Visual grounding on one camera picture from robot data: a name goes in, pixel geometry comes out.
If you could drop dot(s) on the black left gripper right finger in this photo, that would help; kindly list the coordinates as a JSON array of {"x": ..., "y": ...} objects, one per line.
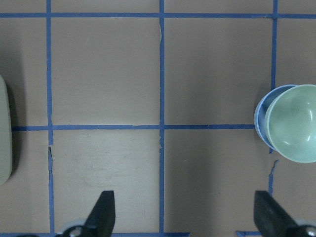
[{"x": 272, "y": 220}]

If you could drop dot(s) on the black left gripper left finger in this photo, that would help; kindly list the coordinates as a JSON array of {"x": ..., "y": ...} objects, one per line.
[{"x": 101, "y": 220}]

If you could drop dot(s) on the green bowl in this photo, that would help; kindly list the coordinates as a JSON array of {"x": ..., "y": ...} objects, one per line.
[{"x": 290, "y": 124}]

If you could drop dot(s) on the blue bowl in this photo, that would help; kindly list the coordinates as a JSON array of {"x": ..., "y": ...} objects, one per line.
[{"x": 261, "y": 109}]

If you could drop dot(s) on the cream silver toaster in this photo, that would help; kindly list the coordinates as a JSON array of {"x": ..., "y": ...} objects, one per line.
[{"x": 5, "y": 134}]

